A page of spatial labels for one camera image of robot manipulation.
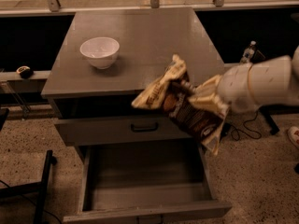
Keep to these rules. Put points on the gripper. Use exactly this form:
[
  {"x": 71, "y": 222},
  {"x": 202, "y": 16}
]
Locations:
[{"x": 234, "y": 85}]

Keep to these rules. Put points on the brown chip bag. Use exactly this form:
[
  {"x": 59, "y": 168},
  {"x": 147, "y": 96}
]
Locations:
[{"x": 165, "y": 93}]

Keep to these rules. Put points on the white ceramic bowl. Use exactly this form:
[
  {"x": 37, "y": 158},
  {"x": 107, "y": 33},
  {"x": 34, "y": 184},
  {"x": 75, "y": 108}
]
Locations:
[{"x": 100, "y": 52}]

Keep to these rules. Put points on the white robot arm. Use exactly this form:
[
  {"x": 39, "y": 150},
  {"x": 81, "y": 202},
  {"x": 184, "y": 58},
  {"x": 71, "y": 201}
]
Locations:
[{"x": 247, "y": 87}]

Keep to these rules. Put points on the grey drawer cabinet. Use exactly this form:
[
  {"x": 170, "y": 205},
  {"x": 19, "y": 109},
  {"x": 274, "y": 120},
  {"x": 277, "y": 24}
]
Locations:
[{"x": 148, "y": 39}]

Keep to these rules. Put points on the open grey bottom drawer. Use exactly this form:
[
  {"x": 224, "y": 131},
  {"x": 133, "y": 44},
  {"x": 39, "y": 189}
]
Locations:
[{"x": 154, "y": 182}]

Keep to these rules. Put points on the grey middle drawer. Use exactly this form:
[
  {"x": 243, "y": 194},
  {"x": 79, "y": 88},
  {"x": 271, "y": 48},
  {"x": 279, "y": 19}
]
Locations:
[{"x": 113, "y": 130}]

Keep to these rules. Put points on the clear plastic water bottle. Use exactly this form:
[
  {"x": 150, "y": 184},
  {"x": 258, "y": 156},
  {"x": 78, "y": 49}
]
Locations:
[{"x": 248, "y": 52}]

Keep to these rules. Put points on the white shoe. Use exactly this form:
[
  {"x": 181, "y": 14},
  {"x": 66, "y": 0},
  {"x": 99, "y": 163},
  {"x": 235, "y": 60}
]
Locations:
[{"x": 293, "y": 134}]

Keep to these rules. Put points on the small black round device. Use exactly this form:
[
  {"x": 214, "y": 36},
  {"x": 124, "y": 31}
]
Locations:
[{"x": 24, "y": 71}]

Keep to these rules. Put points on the black metal stand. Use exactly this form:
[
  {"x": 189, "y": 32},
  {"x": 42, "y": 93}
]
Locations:
[{"x": 39, "y": 187}]

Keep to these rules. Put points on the black middle drawer handle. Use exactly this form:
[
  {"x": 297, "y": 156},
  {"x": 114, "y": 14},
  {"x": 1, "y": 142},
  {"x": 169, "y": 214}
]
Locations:
[{"x": 144, "y": 128}]

